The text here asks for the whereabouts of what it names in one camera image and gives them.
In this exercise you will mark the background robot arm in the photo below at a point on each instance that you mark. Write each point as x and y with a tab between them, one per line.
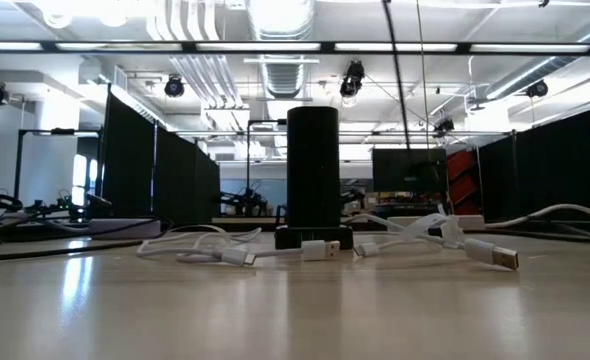
247	202

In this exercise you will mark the black tower power strip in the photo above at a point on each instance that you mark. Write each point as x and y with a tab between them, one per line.
312	165

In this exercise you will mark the black monitor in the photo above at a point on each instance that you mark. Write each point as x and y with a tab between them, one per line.
405	170

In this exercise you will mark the LED light bar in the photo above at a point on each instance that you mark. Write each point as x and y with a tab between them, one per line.
275	46

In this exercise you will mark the black curtain panel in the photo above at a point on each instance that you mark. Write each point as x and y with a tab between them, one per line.
130	165
550	165

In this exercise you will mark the red storage bin shelf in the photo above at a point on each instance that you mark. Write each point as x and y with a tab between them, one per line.
462	187

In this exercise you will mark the lavender round power hub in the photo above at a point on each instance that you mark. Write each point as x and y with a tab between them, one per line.
125	229

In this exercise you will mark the white power strip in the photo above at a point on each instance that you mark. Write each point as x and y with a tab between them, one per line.
472	223

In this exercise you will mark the green electronics board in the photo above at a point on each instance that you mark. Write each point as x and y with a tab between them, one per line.
65	205

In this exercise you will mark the black aluminium table frame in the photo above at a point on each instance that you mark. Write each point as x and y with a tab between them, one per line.
245	227

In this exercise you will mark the silver ventilation duct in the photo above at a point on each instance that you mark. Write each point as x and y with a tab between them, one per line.
282	75

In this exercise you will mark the black metal rack frame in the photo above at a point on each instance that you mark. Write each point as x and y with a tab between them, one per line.
55	131

